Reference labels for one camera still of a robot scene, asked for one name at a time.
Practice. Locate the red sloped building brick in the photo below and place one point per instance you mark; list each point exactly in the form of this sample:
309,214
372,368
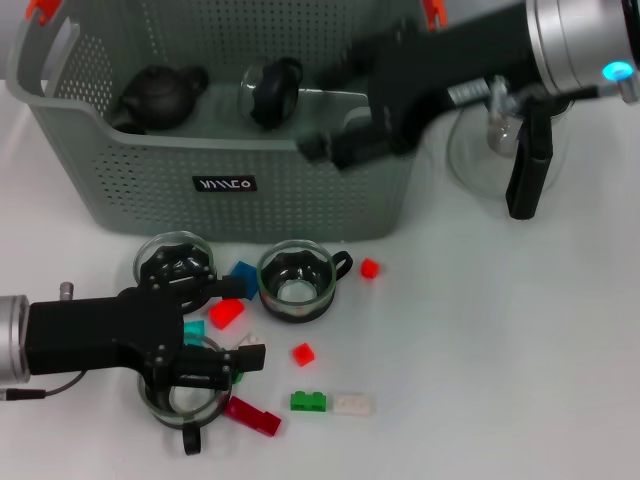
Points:
225,314

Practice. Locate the white two-stud plate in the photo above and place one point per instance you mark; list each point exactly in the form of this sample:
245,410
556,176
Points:
352,404
250,340

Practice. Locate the glass teacup with black sleeve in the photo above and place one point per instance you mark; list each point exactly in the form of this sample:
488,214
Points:
185,402
295,295
272,95
150,242

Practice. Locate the black clay teapot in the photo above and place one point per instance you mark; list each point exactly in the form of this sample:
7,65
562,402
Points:
160,97

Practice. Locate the dark red long brick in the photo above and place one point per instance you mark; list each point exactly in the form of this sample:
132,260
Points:
252,416

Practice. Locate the teal flat building brick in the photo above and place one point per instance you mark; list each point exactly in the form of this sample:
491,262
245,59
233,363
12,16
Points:
195,329

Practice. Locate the grey-green perforated storage bin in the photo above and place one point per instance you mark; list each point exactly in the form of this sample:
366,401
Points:
225,200

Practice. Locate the green two-stud brick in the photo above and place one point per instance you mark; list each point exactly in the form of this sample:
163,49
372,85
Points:
310,401

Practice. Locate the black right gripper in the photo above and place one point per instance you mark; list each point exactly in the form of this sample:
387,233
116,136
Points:
440,65

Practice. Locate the small red cube brick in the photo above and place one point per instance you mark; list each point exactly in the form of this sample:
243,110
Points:
369,268
303,355

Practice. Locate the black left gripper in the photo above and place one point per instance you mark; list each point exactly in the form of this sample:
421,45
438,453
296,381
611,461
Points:
100,335

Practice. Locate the blue flat building brick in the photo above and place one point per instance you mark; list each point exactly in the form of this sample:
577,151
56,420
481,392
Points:
244,270

